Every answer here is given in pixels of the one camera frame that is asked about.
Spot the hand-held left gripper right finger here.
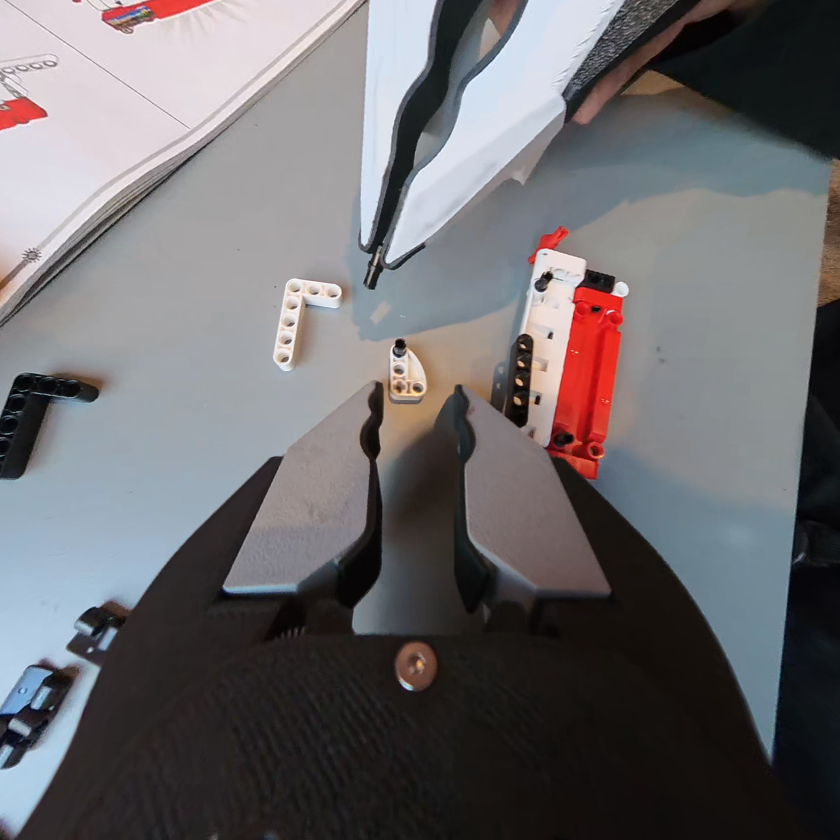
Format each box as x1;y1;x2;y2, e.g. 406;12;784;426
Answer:
434;385;613;616

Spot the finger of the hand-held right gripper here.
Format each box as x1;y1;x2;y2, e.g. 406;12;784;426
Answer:
379;0;626;271
359;0;457;253

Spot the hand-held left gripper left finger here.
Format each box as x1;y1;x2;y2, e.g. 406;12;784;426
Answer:
222;382;385;610

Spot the small white curved brick piece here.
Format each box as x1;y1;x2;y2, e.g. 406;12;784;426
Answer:
387;348;427;404

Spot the person's right hand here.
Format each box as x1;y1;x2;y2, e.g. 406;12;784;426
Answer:
570;0;750;127

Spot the black straight brick beam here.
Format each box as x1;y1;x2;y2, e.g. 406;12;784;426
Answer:
502;333;536;427

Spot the small red connector pin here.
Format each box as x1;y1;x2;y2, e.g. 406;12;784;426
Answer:
528;226;569;265

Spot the red and white brick panel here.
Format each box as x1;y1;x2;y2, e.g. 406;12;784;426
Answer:
521;249;631;480

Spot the white L-shaped brick beam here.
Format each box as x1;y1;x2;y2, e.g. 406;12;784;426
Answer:
273;279;343;373

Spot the shiny black brick connector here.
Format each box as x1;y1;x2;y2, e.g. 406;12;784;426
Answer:
67;600;132;669

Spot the open instruction booklet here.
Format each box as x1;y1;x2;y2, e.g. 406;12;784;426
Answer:
0;0;368;326

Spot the black L-shaped brick beam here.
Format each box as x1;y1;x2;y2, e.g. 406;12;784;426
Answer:
0;373;101;480

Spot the black double brick connector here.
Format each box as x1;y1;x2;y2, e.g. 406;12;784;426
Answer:
0;663;81;770

